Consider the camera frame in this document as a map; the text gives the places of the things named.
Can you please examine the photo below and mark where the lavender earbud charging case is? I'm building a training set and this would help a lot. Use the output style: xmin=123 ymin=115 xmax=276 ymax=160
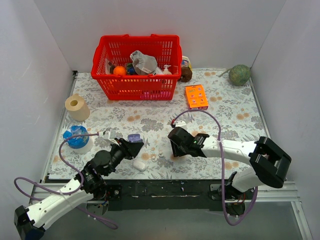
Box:
xmin=127 ymin=133 xmax=143 ymax=143

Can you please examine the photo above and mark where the dark green toy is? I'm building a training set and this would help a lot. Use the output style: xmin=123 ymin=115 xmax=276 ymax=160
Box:
xmin=124 ymin=62 xmax=137 ymax=76

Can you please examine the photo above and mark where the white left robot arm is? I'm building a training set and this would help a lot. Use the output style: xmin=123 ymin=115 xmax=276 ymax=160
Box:
xmin=14 ymin=138 xmax=144 ymax=240

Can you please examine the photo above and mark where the red plastic shopping basket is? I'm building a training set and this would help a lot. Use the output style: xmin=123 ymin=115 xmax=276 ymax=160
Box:
xmin=91 ymin=34 xmax=182 ymax=101

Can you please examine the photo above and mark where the brown jar with label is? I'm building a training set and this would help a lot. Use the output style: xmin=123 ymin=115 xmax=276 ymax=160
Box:
xmin=178 ymin=55 xmax=193 ymax=83

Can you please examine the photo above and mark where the orange snack box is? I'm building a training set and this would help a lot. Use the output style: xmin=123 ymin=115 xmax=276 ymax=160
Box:
xmin=184 ymin=84 xmax=209 ymax=110

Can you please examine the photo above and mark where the orange fruit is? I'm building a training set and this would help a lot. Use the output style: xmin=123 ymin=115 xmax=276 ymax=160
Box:
xmin=113 ymin=65 xmax=127 ymax=76

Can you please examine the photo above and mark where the beige paper roll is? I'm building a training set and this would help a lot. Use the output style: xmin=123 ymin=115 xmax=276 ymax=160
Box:
xmin=64 ymin=94 xmax=90 ymax=122

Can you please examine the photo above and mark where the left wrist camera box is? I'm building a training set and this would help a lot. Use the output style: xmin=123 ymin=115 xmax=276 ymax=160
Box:
xmin=98 ymin=128 xmax=118 ymax=145

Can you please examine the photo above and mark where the blue wrapped tissue roll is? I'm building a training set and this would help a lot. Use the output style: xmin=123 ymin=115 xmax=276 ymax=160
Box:
xmin=62 ymin=125 xmax=94 ymax=154

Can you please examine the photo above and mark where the green melon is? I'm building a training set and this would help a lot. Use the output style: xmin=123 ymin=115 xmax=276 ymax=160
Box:
xmin=218 ymin=64 xmax=251 ymax=87

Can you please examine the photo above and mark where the white earbud charging case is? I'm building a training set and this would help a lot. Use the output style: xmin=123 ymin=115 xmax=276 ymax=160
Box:
xmin=132 ymin=160 xmax=147 ymax=172

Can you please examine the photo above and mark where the white pump bottle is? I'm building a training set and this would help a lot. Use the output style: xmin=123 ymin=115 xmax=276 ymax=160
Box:
xmin=162 ymin=64 xmax=172 ymax=75

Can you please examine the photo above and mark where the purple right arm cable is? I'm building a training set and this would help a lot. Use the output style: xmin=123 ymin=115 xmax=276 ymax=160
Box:
xmin=172 ymin=109 xmax=258 ymax=227

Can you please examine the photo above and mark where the floral patterned table mat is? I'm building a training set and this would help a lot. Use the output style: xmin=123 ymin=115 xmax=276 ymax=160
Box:
xmin=48 ymin=67 xmax=273 ymax=181

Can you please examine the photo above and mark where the grey crumpled bag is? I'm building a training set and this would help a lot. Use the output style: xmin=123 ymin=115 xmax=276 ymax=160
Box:
xmin=130 ymin=50 xmax=158 ymax=75

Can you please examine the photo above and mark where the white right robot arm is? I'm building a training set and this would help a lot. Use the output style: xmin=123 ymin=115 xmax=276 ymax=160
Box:
xmin=117 ymin=126 xmax=292 ymax=200

